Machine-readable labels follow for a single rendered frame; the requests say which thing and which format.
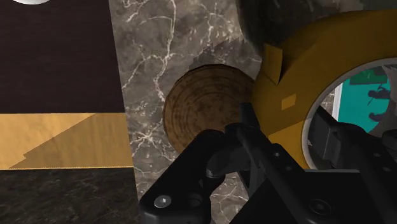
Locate brown wooden round bowl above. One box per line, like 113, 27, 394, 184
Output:
162, 63, 259, 155

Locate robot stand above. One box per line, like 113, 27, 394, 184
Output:
0, 0, 125, 115

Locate teal book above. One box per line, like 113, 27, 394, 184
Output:
333, 66, 391, 134

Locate yellow tape roll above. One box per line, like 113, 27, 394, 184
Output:
250, 9, 397, 170

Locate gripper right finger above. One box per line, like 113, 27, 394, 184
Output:
308, 106, 397, 224

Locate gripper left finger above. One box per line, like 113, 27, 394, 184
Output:
139, 102, 303, 224

